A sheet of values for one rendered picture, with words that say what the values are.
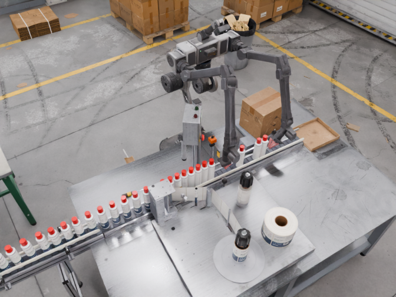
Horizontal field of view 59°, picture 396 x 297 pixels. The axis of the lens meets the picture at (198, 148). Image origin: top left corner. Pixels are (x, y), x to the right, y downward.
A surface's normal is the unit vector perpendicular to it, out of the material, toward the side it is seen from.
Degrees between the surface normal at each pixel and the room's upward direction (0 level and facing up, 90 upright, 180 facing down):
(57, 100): 0
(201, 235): 0
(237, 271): 0
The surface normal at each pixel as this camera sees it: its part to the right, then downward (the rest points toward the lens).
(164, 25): 0.55, 0.64
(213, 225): 0.01, -0.69
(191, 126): -0.09, 0.72
